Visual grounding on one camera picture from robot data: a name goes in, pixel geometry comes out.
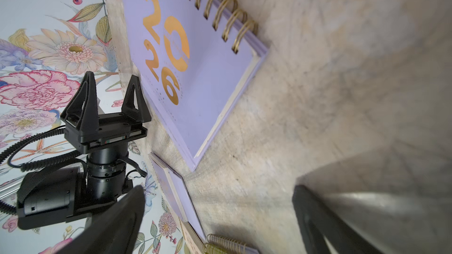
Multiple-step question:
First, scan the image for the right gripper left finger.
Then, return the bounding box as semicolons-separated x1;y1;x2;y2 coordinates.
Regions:
58;186;145;254

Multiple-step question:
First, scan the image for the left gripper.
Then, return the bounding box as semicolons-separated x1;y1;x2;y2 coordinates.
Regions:
61;71;152;154

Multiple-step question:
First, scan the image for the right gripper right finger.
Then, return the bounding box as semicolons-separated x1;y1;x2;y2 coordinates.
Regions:
292;185;380;254

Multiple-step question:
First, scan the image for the purple desk calendar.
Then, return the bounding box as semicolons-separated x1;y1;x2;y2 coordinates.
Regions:
203;234;260;254

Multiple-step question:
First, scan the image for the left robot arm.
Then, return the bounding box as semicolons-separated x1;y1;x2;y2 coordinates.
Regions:
1;72;152;230

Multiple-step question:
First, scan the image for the far left purple calendar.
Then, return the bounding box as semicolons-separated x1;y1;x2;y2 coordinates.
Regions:
148;152;206;242

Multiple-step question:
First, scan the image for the peach desk calendar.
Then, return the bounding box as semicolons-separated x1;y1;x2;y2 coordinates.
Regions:
180;221;206;254

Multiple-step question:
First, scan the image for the far middle purple calendar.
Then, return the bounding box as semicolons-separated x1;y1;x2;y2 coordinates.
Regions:
122;0;268;170

